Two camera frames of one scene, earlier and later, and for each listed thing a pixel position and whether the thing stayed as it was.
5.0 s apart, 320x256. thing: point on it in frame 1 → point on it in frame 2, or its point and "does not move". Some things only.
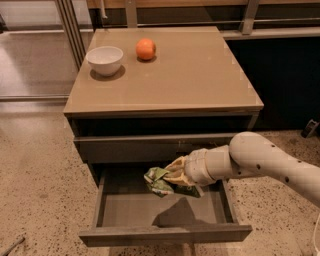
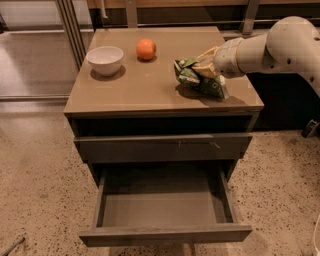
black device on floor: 310,128 does not move
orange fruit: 145,48 does not move
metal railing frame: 249,13 does not move
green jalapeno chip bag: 161,186 → 193,80
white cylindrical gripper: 197,167 → 227,59
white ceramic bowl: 105,60 does not move
